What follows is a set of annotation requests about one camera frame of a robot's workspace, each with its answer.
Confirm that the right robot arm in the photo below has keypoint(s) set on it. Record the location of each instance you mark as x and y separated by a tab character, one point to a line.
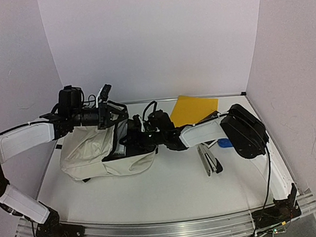
250	141

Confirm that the cream canvas backpack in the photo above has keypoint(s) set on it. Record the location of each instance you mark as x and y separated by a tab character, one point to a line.
85	154

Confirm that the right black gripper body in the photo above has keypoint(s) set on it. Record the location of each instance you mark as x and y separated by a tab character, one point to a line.
136	133

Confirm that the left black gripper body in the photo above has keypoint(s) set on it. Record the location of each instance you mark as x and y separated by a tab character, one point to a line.
91	119

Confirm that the blue pencil case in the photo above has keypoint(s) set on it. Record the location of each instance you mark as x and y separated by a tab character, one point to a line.
225	143

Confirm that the silver black stapler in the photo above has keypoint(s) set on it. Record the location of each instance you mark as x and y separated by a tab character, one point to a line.
209	161

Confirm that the yellow flat book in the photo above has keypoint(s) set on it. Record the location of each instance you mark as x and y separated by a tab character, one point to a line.
191	110

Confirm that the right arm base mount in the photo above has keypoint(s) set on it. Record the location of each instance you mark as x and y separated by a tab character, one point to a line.
281	211

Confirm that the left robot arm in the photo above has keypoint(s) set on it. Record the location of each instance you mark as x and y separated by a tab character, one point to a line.
18	145

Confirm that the aluminium front rail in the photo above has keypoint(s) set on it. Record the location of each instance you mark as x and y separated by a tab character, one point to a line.
170	231

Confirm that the white palm leaf book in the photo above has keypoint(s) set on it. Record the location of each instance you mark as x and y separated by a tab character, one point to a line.
119	152

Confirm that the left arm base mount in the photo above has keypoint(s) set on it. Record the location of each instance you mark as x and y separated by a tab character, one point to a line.
52	227

